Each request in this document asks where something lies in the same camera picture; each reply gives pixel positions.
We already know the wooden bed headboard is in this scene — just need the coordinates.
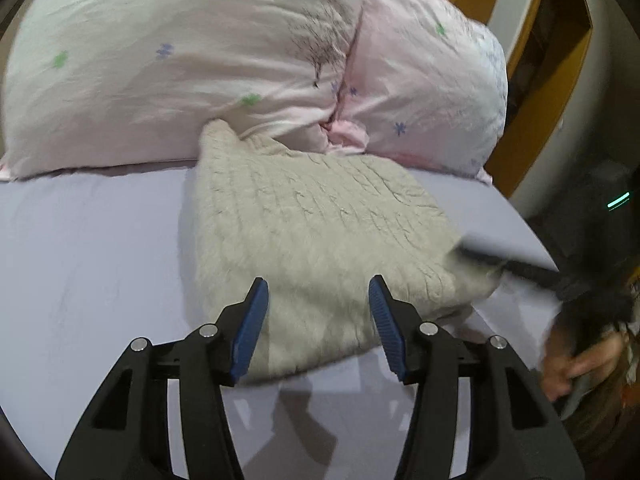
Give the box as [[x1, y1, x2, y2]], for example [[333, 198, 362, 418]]
[[447, 0, 593, 198]]

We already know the white floral pillow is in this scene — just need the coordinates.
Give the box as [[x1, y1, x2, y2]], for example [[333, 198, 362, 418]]
[[0, 0, 363, 181]]

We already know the beige cable-knit sweater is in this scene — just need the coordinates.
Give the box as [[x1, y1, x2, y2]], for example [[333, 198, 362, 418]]
[[180, 121, 503, 382]]

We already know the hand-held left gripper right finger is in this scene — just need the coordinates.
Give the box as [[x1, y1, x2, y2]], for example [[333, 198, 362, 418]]
[[368, 275, 585, 480]]

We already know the person's right hand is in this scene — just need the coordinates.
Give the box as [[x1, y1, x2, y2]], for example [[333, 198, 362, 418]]
[[542, 310, 628, 403]]

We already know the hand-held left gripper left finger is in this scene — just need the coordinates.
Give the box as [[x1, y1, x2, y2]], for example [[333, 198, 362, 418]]
[[55, 277, 270, 480]]

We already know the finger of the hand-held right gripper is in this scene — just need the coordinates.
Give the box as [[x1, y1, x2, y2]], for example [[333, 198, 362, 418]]
[[457, 245, 561, 286]]

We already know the lavender bed sheet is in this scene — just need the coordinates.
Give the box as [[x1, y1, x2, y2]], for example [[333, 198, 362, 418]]
[[0, 160, 561, 480]]

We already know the pink floral pillow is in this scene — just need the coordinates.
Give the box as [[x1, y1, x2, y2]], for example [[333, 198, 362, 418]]
[[325, 0, 508, 183]]

